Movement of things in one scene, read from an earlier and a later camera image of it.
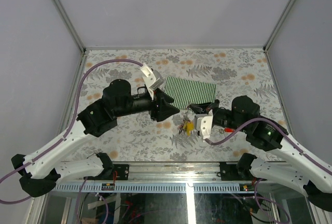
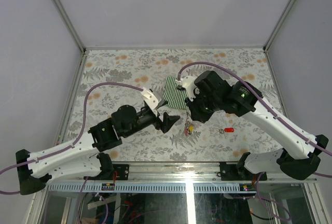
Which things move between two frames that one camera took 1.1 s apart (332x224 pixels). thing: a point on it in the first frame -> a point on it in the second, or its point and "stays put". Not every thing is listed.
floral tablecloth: x=137 y=138 stays put
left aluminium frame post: x=61 y=7 stays put
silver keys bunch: x=183 y=128 -> x=189 y=127
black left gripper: x=161 y=110 -> x=169 y=121
